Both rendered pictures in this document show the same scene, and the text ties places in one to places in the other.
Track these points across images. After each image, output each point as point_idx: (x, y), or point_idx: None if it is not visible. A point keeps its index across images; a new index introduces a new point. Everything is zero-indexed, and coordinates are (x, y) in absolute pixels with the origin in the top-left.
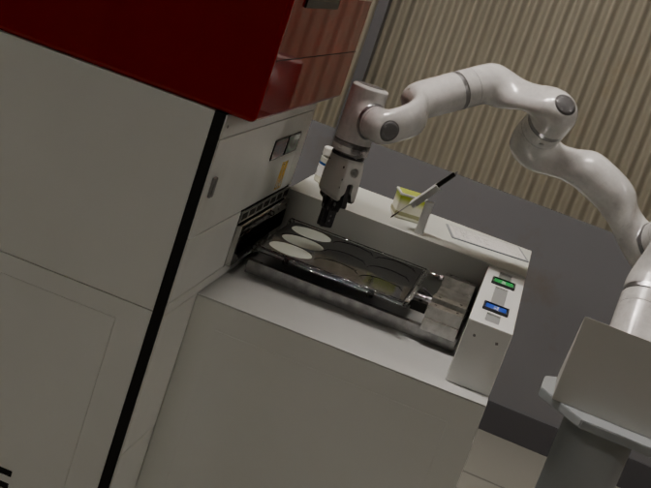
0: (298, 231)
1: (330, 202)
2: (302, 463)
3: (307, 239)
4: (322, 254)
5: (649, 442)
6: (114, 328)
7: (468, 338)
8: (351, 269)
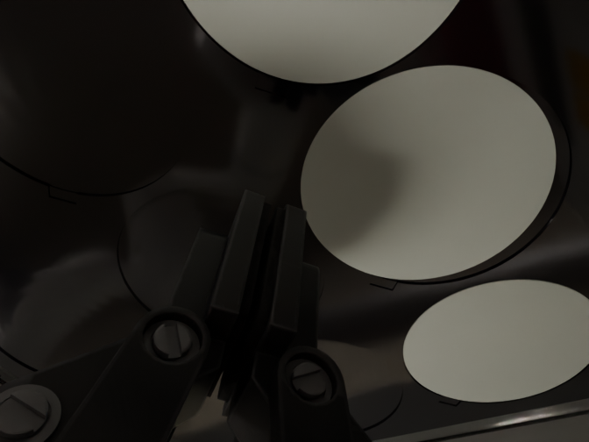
0: (542, 302)
1: (97, 412)
2: None
3: (449, 264)
4: (257, 170)
5: None
6: None
7: None
8: (61, 177)
